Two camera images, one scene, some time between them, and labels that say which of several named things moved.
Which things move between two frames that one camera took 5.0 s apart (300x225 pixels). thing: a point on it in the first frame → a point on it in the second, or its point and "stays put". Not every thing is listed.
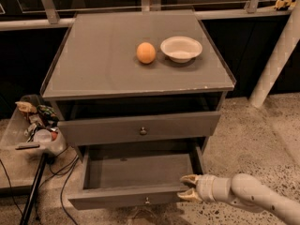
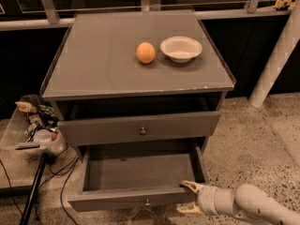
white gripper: [205, 187] → [205, 198]
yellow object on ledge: [287, 2] stays put
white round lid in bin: [42, 136] stays put
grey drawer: [134, 176] stays put
